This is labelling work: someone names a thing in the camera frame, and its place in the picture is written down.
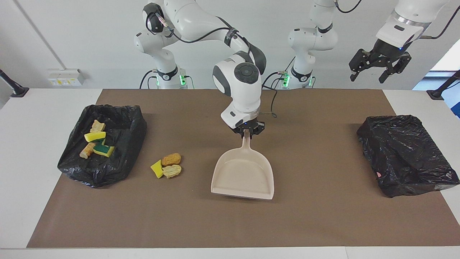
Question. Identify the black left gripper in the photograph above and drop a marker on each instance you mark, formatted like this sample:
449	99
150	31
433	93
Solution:
388	50

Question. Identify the right black trash bag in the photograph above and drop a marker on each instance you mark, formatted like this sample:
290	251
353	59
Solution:
402	154

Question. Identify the brown bread roll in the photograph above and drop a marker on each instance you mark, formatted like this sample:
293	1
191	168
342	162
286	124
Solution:
171	159

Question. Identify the brown table mat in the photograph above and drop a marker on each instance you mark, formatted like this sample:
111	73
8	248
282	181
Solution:
215	226

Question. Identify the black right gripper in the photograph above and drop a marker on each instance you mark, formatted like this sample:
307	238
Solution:
248	126

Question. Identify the white wall outlet box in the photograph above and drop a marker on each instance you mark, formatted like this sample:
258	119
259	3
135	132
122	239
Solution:
64	77

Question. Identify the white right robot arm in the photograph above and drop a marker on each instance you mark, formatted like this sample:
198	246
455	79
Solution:
244	97

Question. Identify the green and yellow sponge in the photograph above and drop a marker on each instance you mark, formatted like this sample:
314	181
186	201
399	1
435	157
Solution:
104	150

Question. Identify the beige plastic dustpan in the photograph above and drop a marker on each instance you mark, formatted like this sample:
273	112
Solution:
242	176

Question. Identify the black table clamp mount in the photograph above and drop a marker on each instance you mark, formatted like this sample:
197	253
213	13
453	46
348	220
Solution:
18	91
436	94

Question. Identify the small yellow sponge piece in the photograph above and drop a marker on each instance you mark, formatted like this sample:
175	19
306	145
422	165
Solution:
156	169

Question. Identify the large yellow sponge piece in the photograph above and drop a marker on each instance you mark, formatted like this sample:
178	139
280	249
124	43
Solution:
95	137

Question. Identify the open black bag-lined bin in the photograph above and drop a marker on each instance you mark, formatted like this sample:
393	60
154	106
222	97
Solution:
122	154

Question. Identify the orange striped bread piece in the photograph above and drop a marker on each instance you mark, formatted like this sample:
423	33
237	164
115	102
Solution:
87	150

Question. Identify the pale torn bread piece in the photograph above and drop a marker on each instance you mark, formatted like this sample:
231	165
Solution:
97	126
172	171

